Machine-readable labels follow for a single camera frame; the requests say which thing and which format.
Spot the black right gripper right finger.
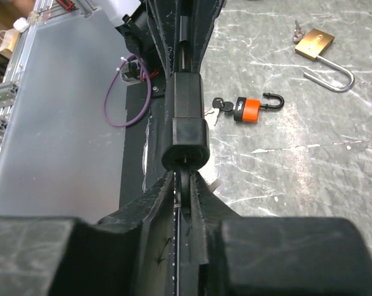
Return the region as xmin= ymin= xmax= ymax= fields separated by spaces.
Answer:
xmin=190 ymin=172 xmax=372 ymax=295

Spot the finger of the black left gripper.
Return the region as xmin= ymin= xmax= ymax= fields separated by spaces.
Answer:
xmin=146 ymin=0 xmax=178 ymax=74
xmin=193 ymin=0 xmax=226 ymax=73

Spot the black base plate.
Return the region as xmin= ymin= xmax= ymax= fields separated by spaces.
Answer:
xmin=119 ymin=76 xmax=166 ymax=207

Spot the large brass padlock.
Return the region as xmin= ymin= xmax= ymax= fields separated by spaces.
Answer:
xmin=292 ymin=20 xmax=355 ymax=93

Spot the aluminium frame rail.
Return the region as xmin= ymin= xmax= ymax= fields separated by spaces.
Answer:
xmin=0 ymin=0 xmax=103 ymax=149

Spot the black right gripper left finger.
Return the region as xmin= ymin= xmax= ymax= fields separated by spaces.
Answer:
xmin=0 ymin=173 xmax=174 ymax=295

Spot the orange black padlock with keys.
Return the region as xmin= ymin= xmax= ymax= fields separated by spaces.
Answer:
xmin=212 ymin=92 xmax=285 ymax=123

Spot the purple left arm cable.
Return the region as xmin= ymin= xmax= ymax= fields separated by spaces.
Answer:
xmin=104 ymin=54 xmax=155 ymax=128

